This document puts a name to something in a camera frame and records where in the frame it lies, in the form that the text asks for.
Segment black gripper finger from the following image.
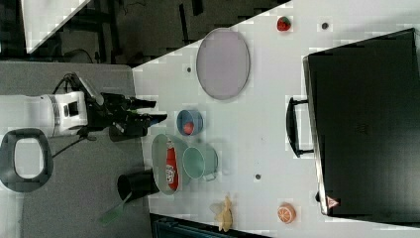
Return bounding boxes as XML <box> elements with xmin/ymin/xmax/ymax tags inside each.
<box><xmin>131</xmin><ymin>98</ymin><xmax>157</xmax><ymax>109</ymax></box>
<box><xmin>146</xmin><ymin>114</ymin><xmax>167</xmax><ymax>126</ymax></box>

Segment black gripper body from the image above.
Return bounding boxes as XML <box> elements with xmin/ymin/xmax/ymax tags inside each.
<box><xmin>83</xmin><ymin>92</ymin><xmax>149</xmax><ymax>137</ymax></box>

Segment red ketchup bottle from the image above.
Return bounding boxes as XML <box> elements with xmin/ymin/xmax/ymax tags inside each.
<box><xmin>165</xmin><ymin>141</ymin><xmax>179</xmax><ymax>190</ymax></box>

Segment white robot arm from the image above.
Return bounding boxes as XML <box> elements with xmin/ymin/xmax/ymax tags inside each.
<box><xmin>1</xmin><ymin>91</ymin><xmax>167</xmax><ymax>192</ymax></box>

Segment green oval strainer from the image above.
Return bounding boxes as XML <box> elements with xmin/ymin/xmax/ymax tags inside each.
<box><xmin>152</xmin><ymin>134</ymin><xmax>190</xmax><ymax>195</ymax></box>

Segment black cylinder cup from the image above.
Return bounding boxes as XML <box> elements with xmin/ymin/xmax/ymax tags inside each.
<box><xmin>109</xmin><ymin>127</ymin><xmax>131</xmax><ymax>142</ymax></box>

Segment blue bowl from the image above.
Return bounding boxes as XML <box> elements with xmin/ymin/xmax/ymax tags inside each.
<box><xmin>176</xmin><ymin>110</ymin><xmax>203</xmax><ymax>136</ymax></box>

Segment red strawberry in bowl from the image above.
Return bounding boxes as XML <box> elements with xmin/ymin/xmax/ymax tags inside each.
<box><xmin>183</xmin><ymin>122</ymin><xmax>194</xmax><ymax>135</ymax></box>

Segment green mug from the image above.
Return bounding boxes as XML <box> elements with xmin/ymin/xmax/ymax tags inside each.
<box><xmin>182</xmin><ymin>144</ymin><xmax>218</xmax><ymax>181</ymax></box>

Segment black utensil cup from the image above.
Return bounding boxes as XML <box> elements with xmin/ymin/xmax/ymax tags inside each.
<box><xmin>117</xmin><ymin>170</ymin><xmax>159</xmax><ymax>202</ymax></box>

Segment grey round plate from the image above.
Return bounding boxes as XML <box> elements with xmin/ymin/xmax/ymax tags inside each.
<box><xmin>196</xmin><ymin>28</ymin><xmax>251</xmax><ymax>100</ymax></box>

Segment green spatula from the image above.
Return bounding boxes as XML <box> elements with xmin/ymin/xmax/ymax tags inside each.
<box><xmin>98</xmin><ymin>193</ymin><xmax>132</xmax><ymax>225</ymax></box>

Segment red strawberry toy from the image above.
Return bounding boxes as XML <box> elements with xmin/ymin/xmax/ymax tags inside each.
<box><xmin>276</xmin><ymin>16</ymin><xmax>291</xmax><ymax>32</ymax></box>

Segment orange slice toy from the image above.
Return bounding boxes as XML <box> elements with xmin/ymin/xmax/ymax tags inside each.
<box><xmin>277</xmin><ymin>202</ymin><xmax>296</xmax><ymax>224</ymax></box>

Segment black toaster oven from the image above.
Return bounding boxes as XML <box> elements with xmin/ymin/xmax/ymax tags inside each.
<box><xmin>302</xmin><ymin>29</ymin><xmax>420</xmax><ymax>227</ymax></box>

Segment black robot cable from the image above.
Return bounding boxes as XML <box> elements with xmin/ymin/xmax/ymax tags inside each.
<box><xmin>51</xmin><ymin>72</ymin><xmax>97</xmax><ymax>159</ymax></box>

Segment blue metal frame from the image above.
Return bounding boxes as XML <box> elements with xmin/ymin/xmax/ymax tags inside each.
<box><xmin>150</xmin><ymin>213</ymin><xmax>268</xmax><ymax>238</ymax></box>

